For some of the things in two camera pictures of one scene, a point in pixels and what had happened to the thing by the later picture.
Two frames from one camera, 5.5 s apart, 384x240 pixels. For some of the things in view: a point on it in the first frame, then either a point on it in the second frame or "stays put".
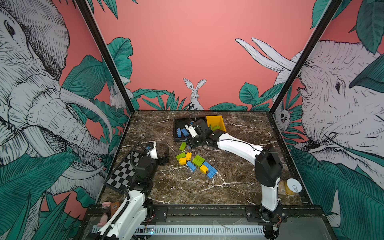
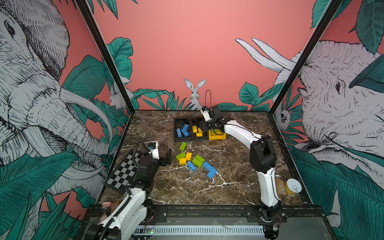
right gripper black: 192,144 to 204,126
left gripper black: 162,162 stays put
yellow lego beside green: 188,156 stays put
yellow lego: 182,161 stays put
